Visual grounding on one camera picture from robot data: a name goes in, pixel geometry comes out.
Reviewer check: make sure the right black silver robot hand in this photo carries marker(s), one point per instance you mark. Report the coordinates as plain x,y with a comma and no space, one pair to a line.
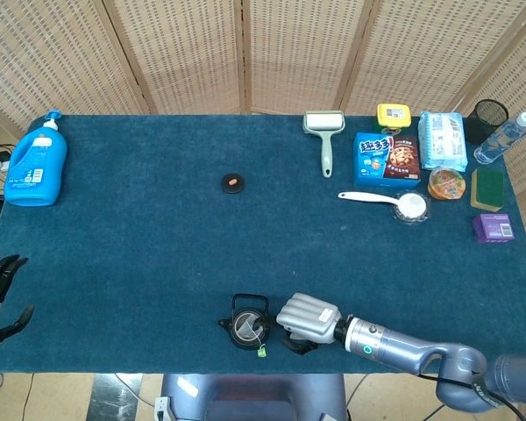
309,318

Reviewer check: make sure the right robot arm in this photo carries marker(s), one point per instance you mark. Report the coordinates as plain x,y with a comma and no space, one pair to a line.
399,346

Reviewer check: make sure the black teapot lid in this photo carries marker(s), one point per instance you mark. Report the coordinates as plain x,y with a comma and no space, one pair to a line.
232,184

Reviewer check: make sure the blue grey robot torso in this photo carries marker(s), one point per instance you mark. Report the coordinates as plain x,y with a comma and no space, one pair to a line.
254,399

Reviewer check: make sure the white dish brush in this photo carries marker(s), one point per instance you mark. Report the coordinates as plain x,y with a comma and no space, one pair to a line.
412,206

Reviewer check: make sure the blue detergent pump bottle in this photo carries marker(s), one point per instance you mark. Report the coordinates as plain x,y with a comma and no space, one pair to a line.
35,166

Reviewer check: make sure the blue table cloth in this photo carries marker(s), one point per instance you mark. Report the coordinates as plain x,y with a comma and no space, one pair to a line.
136,241

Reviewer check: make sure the green lint roller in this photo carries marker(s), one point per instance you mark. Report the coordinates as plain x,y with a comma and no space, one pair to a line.
326,149

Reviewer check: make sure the blue cookie box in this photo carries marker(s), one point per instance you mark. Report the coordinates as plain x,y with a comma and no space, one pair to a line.
385,160

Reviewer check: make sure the orange jelly cup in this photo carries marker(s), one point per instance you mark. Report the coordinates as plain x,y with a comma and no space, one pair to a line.
447,184

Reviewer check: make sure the purple small box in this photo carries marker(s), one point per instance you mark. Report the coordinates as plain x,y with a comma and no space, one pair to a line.
493,228

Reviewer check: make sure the yellow lidded container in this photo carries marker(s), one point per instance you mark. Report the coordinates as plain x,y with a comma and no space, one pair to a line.
393,115

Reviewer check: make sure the green yellow sponge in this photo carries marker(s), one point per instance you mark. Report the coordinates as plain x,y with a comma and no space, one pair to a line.
488,188

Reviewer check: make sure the light blue wipes pack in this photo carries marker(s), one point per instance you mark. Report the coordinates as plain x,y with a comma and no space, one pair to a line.
442,140

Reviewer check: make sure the black mesh pen cup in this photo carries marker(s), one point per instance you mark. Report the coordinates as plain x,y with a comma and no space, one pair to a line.
480,127

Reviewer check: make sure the clear water bottle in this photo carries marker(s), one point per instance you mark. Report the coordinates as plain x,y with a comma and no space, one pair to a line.
497,140

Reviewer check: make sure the bamboo folding screen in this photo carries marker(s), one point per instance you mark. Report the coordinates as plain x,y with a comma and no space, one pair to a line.
193,52

